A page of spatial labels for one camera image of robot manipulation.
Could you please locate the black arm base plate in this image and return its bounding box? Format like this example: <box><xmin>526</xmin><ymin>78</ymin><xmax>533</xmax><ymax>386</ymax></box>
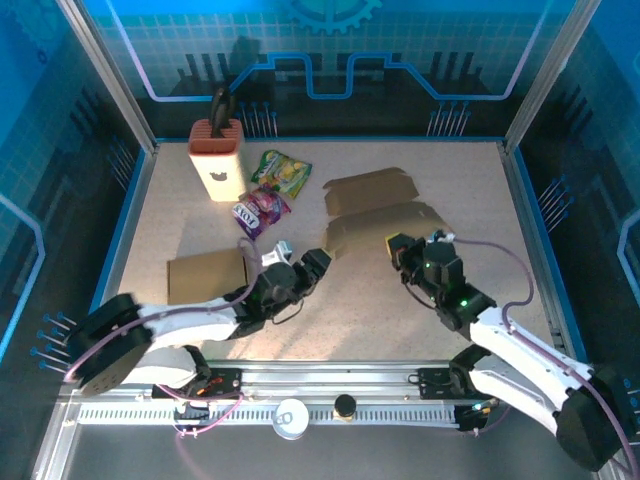
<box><xmin>417</xmin><ymin>367</ymin><xmax>509</xmax><ymax>401</ymax></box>
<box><xmin>152</xmin><ymin>367</ymin><xmax>244</xmax><ymax>401</ymax></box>

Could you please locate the beige knife block terracotta top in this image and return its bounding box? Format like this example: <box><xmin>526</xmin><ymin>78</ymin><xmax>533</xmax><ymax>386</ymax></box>
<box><xmin>187</xmin><ymin>118</ymin><xmax>249</xmax><ymax>204</ymax></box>

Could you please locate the brown cardboard box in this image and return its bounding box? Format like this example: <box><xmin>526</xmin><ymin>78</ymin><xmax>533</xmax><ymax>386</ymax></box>
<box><xmin>166</xmin><ymin>248</ymin><xmax>250</xmax><ymax>306</ymax></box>
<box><xmin>321</xmin><ymin>166</ymin><xmax>456</xmax><ymax>261</ymax></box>

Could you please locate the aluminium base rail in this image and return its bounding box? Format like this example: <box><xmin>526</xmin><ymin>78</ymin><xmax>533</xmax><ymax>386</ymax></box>
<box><xmin>204</xmin><ymin>359</ymin><xmax>596</xmax><ymax>406</ymax></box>

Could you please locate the aluminium frame post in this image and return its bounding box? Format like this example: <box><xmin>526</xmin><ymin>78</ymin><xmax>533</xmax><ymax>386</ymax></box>
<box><xmin>54</xmin><ymin>0</ymin><xmax>159</xmax><ymax>154</ymax></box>
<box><xmin>502</xmin><ymin>0</ymin><xmax>604</xmax><ymax>154</ymax></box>

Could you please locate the white slotted cable duct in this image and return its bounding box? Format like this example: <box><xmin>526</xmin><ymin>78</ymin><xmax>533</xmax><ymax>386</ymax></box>
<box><xmin>74</xmin><ymin>405</ymin><xmax>464</xmax><ymax>427</ymax></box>

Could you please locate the black knife handle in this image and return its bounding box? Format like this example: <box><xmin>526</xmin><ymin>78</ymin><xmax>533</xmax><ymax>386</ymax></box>
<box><xmin>209</xmin><ymin>87</ymin><xmax>237</xmax><ymax>139</ymax></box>

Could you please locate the white round can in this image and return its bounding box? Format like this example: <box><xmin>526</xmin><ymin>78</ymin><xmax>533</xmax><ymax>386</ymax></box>
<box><xmin>272</xmin><ymin>398</ymin><xmax>311</xmax><ymax>441</ymax></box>

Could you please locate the green yellow candy bag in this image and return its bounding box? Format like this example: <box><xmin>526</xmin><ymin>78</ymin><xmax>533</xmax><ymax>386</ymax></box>
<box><xmin>249</xmin><ymin>149</ymin><xmax>314</xmax><ymax>200</ymax></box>

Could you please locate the black round knob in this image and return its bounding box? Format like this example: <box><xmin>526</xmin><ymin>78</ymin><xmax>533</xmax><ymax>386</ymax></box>
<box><xmin>333</xmin><ymin>393</ymin><xmax>357</xmax><ymax>419</ymax></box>

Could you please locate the purple Fox's candy bag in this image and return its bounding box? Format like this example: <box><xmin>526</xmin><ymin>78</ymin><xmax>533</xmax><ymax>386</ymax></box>
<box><xmin>231</xmin><ymin>183</ymin><xmax>293</xmax><ymax>245</ymax></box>

